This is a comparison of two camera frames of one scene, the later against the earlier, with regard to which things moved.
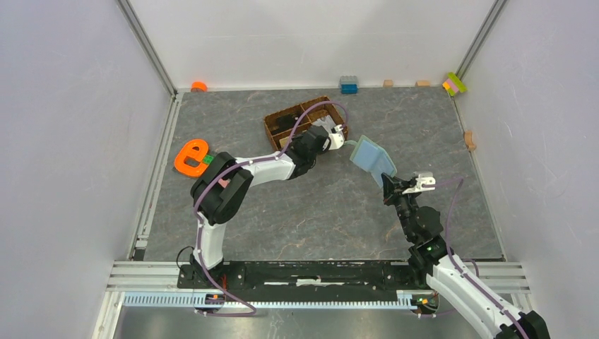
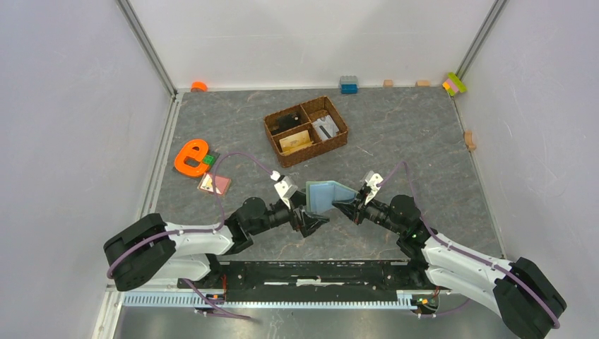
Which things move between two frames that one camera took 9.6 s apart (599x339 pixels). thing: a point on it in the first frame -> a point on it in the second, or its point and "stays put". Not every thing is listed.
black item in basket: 284,123 stays put
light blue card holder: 371,157 -> 321,195
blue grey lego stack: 349,85 stays put
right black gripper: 393,188 -> 353,207
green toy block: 208,159 stays put
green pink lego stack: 453,84 stays put
